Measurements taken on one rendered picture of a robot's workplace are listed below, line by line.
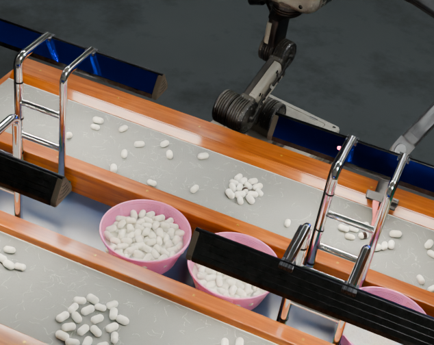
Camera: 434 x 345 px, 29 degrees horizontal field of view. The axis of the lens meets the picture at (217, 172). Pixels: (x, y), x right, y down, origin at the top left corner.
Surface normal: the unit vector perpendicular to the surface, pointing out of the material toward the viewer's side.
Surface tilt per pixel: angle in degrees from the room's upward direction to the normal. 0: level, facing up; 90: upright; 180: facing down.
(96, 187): 90
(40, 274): 0
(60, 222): 0
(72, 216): 0
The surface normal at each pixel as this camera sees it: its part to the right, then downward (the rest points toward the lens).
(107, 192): -0.38, 0.54
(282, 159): 0.13, -0.78
